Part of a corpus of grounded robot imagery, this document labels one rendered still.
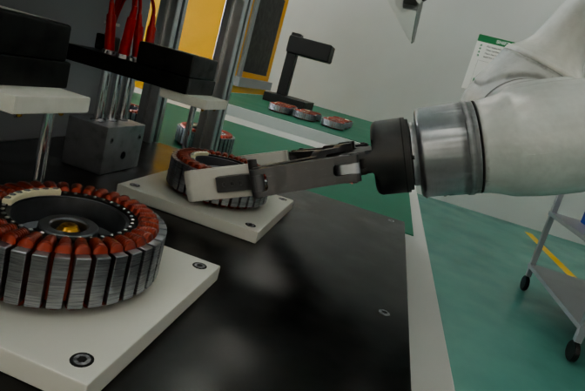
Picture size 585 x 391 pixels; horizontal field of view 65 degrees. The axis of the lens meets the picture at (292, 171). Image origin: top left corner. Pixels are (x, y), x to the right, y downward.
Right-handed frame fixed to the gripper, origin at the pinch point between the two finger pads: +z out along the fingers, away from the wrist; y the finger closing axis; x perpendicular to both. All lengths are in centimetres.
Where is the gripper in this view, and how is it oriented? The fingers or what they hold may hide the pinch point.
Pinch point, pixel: (224, 175)
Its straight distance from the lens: 51.3
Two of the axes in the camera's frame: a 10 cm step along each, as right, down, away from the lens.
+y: 2.3, -1.3, 9.6
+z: -9.6, 1.1, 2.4
